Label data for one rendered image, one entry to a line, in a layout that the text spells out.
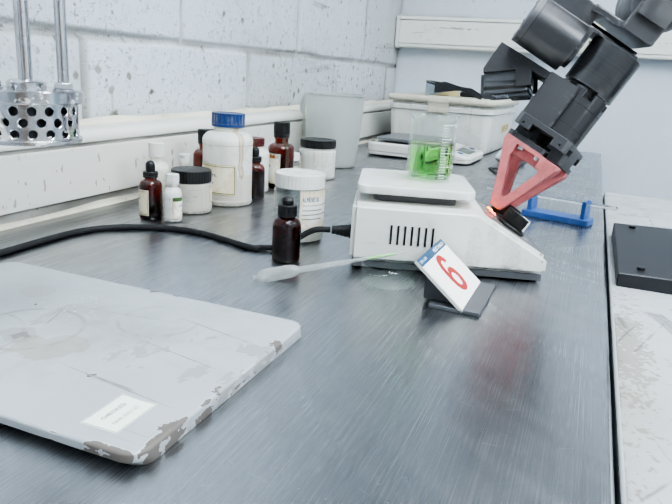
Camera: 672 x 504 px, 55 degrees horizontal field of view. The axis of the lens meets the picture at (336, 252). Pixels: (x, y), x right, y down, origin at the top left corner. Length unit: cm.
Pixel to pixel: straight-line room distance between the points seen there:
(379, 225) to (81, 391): 35
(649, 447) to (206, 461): 25
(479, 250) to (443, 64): 158
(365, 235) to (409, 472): 35
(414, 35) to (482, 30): 22
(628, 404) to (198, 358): 28
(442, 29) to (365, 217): 155
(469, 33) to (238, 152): 134
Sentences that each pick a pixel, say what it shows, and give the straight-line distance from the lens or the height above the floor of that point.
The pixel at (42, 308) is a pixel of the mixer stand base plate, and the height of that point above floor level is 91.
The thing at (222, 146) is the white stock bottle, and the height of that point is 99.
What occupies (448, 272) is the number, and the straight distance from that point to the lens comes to 60.
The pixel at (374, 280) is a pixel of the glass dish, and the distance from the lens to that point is 60.
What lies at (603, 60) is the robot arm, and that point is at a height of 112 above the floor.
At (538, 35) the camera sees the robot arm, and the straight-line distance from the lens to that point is 73.
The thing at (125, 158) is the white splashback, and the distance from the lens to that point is 95.
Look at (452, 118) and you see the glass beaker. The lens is 69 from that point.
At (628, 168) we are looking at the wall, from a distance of 217.
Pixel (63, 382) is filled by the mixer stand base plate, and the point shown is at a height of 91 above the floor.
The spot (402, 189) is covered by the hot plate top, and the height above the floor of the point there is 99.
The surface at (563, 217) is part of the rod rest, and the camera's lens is 100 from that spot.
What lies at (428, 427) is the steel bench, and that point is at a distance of 39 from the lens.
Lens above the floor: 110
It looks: 16 degrees down
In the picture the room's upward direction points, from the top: 4 degrees clockwise
